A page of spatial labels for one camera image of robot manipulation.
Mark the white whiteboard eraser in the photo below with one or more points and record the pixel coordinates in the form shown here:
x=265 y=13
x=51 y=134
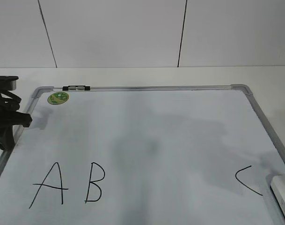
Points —
x=278 y=187

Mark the black silver hanging clip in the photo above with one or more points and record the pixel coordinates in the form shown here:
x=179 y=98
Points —
x=76 y=88

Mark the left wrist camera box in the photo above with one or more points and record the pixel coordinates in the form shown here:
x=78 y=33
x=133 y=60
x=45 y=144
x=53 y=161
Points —
x=8 y=82

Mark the round green magnet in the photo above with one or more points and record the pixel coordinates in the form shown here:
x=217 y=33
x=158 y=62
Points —
x=58 y=98

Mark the white board with aluminium frame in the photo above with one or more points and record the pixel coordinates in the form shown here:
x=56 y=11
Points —
x=196 y=155

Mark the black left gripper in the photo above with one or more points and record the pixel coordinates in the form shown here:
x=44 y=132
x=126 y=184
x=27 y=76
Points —
x=9 y=116

